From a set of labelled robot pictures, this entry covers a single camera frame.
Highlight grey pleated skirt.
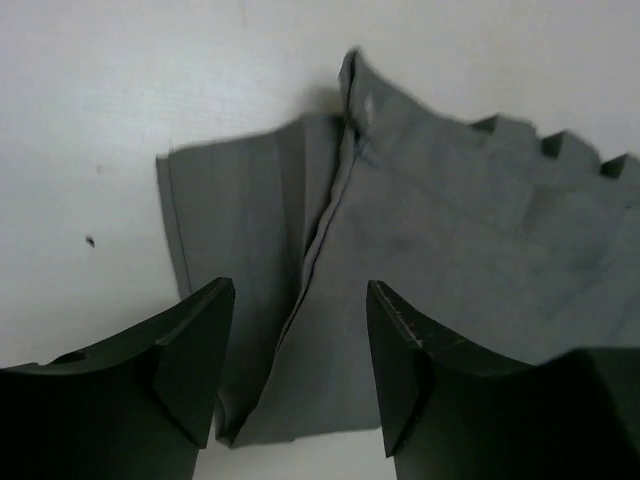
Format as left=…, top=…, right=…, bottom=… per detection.
left=157, top=49, right=639, bottom=447

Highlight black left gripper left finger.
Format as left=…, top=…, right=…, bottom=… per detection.
left=1, top=278, right=235, bottom=479

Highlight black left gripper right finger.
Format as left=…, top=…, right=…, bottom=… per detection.
left=366, top=281, right=639, bottom=479

